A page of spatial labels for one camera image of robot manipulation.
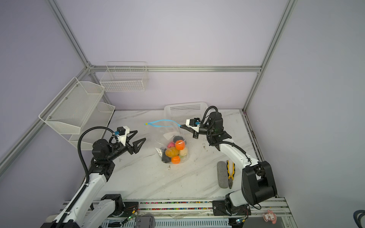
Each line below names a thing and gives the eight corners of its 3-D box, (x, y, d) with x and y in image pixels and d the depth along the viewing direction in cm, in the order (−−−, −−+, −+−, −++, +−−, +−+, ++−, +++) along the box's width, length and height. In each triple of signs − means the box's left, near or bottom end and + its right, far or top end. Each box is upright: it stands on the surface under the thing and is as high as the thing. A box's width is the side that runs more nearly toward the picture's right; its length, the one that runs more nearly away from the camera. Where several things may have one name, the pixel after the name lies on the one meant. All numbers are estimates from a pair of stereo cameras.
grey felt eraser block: (218, 188, 82) (219, 186, 80) (216, 162, 92) (217, 160, 90) (228, 188, 82) (229, 187, 79) (225, 163, 92) (226, 161, 90)
